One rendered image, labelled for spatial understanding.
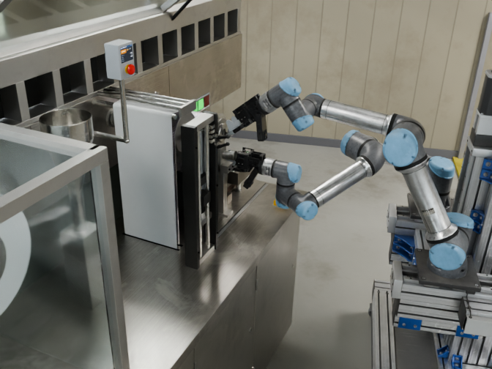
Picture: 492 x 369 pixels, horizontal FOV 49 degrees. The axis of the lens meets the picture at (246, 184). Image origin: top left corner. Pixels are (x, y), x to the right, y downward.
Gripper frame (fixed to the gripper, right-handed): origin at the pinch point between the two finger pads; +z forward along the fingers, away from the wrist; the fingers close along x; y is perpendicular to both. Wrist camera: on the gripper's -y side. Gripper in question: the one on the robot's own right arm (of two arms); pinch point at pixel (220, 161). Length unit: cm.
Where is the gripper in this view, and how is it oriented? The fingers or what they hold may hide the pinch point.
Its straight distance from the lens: 231.0
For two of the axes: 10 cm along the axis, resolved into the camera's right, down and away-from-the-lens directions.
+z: -9.1, -2.1, 3.6
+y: 0.2, -8.9, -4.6
